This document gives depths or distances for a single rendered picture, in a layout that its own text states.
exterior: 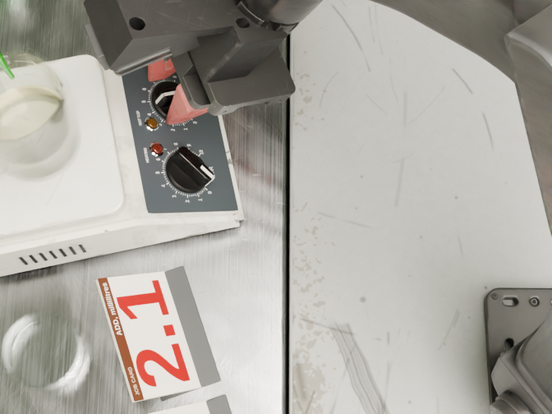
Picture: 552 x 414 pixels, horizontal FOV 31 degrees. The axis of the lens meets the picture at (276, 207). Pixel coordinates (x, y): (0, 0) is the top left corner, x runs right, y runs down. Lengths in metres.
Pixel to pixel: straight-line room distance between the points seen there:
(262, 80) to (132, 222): 0.14
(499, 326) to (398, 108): 0.19
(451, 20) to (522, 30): 0.09
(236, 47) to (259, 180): 0.19
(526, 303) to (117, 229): 0.30
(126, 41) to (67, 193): 0.16
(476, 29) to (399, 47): 0.42
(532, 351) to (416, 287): 0.20
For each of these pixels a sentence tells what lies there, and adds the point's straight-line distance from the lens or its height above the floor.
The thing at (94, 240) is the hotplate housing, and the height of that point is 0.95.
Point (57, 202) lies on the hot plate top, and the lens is 0.69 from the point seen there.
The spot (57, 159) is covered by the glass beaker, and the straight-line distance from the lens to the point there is 0.67.
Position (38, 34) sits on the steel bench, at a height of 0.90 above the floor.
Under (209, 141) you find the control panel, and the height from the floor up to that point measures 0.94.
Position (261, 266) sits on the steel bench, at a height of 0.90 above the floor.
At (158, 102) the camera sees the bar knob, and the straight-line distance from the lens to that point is 0.73.
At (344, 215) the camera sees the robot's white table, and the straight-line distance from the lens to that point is 0.76.
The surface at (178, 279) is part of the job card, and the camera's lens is 0.75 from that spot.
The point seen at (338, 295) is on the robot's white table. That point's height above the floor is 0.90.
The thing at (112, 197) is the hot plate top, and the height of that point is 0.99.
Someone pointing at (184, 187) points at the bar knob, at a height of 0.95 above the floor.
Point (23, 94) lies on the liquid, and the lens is 0.69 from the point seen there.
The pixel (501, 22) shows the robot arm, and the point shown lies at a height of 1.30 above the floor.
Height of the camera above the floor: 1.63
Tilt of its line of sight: 72 degrees down
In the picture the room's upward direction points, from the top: straight up
